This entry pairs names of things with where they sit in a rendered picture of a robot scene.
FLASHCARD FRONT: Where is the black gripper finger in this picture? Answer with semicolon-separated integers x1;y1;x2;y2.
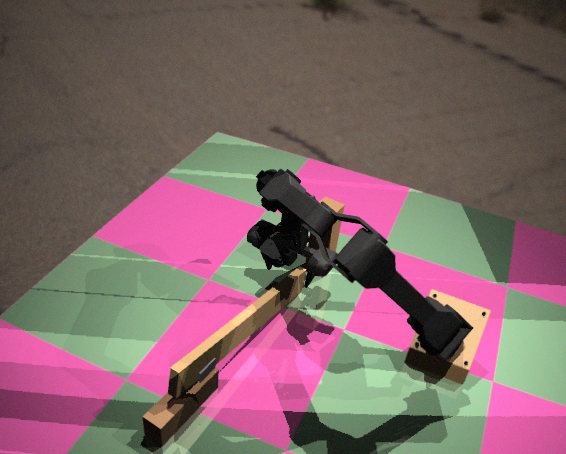
252;244;272;270
305;268;320;288

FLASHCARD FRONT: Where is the long wooden rail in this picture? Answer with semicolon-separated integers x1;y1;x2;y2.
168;266;307;399

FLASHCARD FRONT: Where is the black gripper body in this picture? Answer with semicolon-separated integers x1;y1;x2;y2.
247;217;338;277

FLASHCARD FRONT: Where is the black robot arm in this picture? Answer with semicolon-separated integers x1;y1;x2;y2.
256;169;473;361

